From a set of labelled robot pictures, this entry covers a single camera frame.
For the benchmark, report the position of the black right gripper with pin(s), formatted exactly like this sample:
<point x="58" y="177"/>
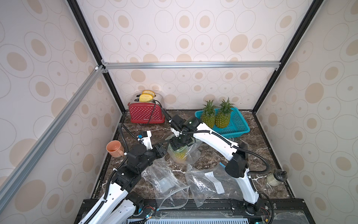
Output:
<point x="180" y="141"/>

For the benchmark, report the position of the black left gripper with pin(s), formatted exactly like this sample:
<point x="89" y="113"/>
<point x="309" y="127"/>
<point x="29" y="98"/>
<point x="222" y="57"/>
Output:
<point x="161" y="151"/>

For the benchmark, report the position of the yellow pineapple green crown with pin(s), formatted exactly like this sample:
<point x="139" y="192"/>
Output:
<point x="208" y="114"/>

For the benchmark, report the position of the clear zip bag green seal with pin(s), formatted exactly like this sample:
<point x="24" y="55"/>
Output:
<point x="193" y="153"/>

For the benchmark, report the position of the clear zip bag white seal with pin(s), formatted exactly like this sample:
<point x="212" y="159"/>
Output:
<point x="170" y="192"/>

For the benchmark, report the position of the clear zip bag blue slider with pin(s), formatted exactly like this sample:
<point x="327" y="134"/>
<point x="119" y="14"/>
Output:
<point x="212" y="184"/>

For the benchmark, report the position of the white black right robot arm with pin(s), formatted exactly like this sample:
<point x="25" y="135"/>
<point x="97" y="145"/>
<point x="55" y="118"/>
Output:
<point x="187" y="131"/>

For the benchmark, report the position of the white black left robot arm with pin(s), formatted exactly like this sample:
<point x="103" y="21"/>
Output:
<point x="118" y="203"/>

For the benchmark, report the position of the red polka dot toaster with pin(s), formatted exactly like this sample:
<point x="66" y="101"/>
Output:
<point x="146" y="112"/>

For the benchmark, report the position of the pink ceramic mug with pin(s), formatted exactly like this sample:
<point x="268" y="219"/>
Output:
<point x="115" y="149"/>

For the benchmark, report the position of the yellow toast slice front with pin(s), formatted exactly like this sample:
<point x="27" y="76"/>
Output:
<point x="145" y="97"/>

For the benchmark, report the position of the yellow toast slice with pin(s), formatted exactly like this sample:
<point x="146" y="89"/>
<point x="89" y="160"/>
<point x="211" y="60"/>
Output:
<point x="145" y="97"/>
<point x="149" y="92"/>

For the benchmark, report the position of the teal plastic basket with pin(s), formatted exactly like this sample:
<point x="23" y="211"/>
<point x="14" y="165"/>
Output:
<point x="236" y="127"/>

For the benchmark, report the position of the yellow toast slice back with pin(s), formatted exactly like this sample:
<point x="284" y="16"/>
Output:
<point x="149" y="92"/>

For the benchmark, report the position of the small glass bottle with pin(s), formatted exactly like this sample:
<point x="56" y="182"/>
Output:
<point x="276" y="178"/>

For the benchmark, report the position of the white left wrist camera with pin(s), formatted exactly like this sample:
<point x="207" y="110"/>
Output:
<point x="145" y="139"/>

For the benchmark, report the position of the aluminium frame bar back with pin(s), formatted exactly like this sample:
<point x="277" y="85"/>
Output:
<point x="189" y="65"/>

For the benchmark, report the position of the aluminium frame bar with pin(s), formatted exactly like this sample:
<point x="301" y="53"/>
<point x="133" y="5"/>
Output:
<point x="28" y="163"/>
<point x="189" y="65"/>

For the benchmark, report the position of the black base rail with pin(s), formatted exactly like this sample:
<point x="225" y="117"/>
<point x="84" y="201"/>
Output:
<point x="227" y="211"/>

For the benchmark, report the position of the aluminium frame bar left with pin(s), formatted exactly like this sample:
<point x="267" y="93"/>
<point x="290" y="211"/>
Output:
<point x="28" y="163"/>

